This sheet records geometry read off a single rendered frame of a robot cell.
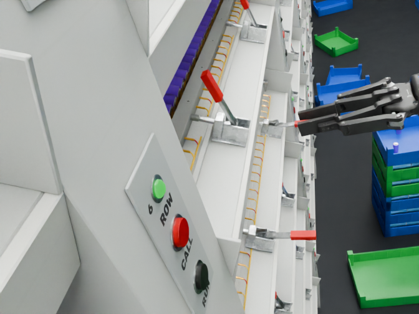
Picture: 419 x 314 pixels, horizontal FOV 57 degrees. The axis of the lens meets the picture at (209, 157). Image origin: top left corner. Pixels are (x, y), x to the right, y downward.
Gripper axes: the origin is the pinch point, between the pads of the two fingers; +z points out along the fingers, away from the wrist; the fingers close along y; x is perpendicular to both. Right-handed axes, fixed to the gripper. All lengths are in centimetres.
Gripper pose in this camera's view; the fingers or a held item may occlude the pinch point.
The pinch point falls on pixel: (317, 119)
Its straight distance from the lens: 76.3
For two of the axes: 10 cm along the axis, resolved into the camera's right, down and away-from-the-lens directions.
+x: -4.1, -7.3, -5.5
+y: 1.8, -6.6, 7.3
